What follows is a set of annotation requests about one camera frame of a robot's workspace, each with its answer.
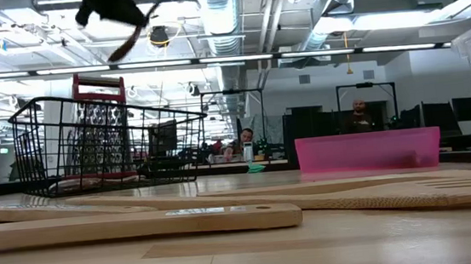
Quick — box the dark wooden spoon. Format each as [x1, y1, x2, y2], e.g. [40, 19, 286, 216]
[47, 171, 147, 196]
[103, 0, 167, 64]

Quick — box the slotted wooden spatula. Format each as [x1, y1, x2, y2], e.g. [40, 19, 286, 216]
[0, 197, 304, 254]
[64, 161, 471, 244]

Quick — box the black ceiling lamp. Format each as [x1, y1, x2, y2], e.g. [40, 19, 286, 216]
[147, 24, 170, 49]

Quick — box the red metal box grater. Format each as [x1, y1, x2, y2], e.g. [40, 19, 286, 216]
[59, 69, 136, 185]

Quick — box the person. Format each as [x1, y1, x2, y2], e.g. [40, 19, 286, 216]
[337, 97, 376, 135]
[221, 126, 260, 162]

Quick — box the white bottle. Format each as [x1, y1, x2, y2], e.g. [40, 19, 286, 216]
[242, 141, 256, 164]

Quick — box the small teal object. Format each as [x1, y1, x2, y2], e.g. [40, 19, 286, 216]
[245, 162, 267, 175]

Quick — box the black partition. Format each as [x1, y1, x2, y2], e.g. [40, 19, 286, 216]
[280, 103, 344, 169]

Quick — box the pink plastic bin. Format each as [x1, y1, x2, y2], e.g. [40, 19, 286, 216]
[294, 125, 444, 180]

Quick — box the dark background monitor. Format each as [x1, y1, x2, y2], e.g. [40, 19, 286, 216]
[451, 96, 471, 123]
[420, 100, 454, 130]

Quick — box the black wire basket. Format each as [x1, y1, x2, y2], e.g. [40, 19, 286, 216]
[5, 82, 215, 202]

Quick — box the black overhead frame beam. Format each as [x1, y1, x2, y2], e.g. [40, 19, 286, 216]
[0, 31, 453, 82]

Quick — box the yellow hanging cord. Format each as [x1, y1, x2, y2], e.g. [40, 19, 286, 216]
[342, 31, 354, 75]

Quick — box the black background rig frame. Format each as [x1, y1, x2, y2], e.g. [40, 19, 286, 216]
[335, 79, 400, 135]

